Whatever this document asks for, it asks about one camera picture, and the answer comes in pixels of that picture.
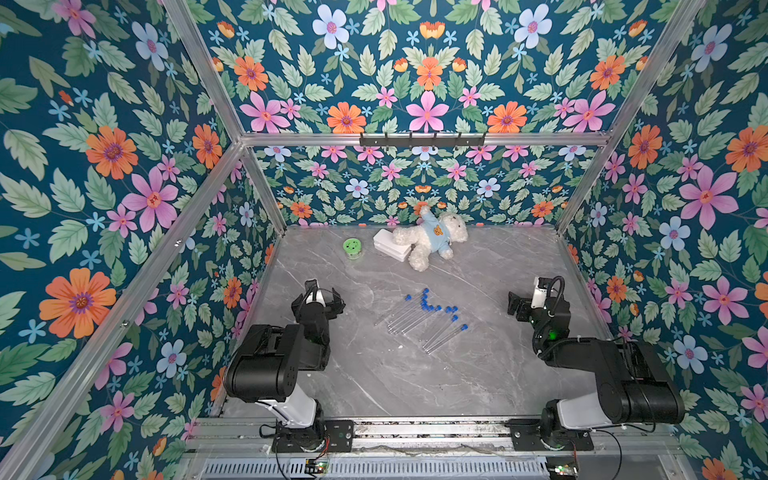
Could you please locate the capped test tube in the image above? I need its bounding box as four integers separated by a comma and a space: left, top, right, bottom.
401, 305, 443, 334
387, 289, 429, 326
391, 309, 426, 332
423, 315, 458, 350
373, 294, 412, 327
388, 296, 428, 328
396, 288, 430, 315
388, 302, 429, 331
419, 306, 455, 342

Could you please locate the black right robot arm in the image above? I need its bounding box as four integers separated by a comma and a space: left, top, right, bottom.
507, 276, 685, 450

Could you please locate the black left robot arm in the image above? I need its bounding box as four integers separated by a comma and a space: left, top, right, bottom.
223, 279, 346, 430

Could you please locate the green lidded small jar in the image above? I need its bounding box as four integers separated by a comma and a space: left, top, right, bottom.
342, 238, 362, 260

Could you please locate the white box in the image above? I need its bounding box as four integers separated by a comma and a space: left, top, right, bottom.
373, 229, 412, 262

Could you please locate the white teddy bear blue hoodie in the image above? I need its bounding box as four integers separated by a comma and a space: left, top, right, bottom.
393, 207, 469, 272

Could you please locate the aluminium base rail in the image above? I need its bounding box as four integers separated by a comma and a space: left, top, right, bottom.
184, 416, 683, 458

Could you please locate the black hook rail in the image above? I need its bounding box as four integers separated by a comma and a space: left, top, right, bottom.
358, 132, 486, 149

